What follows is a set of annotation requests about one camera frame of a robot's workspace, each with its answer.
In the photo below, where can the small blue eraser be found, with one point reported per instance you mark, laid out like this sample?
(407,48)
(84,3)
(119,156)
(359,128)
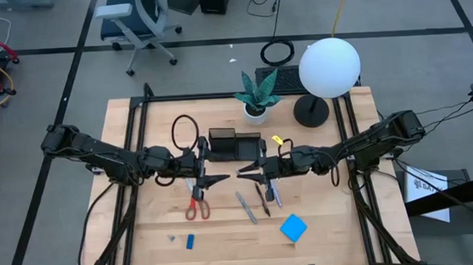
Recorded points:
(190,241)

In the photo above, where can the black metal table frame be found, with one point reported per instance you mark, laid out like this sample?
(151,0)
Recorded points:
(202,96)

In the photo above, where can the black floor grille mat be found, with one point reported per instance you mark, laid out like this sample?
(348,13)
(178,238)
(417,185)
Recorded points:
(286,79)

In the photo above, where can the pale lilac highlighter pen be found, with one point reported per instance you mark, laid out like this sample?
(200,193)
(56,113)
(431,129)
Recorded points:
(277,195)

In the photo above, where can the tiny blue scrap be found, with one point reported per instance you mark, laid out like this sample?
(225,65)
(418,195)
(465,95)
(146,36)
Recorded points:
(172,238)

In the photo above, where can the black mesh desk organizer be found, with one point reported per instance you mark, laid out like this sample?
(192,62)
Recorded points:
(237,146)

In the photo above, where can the grey marker pen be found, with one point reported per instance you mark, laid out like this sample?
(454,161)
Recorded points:
(246,208)

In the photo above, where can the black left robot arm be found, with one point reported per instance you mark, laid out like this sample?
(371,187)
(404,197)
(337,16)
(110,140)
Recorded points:
(100,156)

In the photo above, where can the blue and grey office chair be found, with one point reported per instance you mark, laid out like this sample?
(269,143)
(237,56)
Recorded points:
(133,20)

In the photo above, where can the white globe lamp black base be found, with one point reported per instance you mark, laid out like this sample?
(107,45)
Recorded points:
(328,67)

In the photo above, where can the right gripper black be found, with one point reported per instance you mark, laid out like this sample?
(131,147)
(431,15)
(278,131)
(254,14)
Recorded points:
(283,164)

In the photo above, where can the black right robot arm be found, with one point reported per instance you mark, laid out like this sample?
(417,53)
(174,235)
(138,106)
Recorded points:
(374,139)

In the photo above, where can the black metal beam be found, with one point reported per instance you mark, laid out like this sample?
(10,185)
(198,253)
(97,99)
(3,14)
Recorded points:
(466,191)

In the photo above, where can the snake plant in white pot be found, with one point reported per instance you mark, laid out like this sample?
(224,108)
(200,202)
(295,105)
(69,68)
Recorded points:
(255,107)

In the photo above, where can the black ballpoint pen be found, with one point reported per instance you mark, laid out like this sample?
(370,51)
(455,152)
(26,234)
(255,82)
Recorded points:
(263,200)

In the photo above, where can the grey side table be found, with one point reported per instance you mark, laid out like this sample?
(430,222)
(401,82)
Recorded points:
(461,234)

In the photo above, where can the blue sticky note pad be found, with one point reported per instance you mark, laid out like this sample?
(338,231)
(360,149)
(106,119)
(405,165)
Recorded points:
(293,228)

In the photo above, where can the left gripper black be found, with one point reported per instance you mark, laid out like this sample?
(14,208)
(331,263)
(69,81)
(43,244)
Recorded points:
(191,167)

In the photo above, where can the white printed paper sheet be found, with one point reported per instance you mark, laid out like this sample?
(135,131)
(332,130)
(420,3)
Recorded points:
(426,191)

